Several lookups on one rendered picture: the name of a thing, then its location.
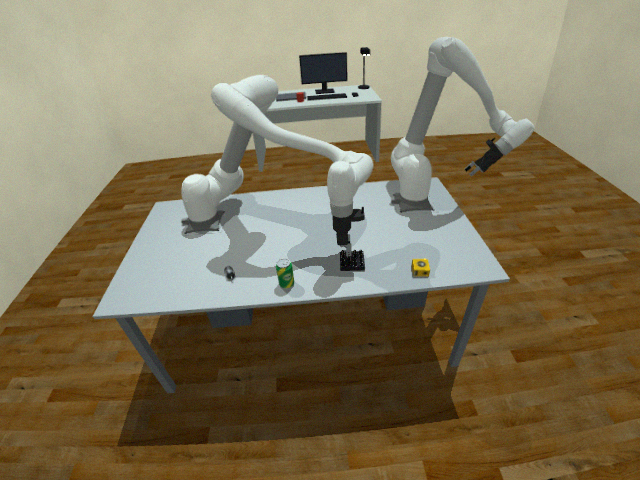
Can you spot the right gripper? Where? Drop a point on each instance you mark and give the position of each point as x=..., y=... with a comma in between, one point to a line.
x=342, y=218

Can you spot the green and yellow drink can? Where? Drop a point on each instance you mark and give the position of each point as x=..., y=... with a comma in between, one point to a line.
x=285, y=273

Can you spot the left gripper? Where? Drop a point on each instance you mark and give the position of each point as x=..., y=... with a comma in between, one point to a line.
x=491, y=156

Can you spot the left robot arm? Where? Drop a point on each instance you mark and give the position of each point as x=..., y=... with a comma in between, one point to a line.
x=415, y=172

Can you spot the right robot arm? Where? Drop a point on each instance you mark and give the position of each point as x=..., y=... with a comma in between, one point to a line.
x=237, y=101

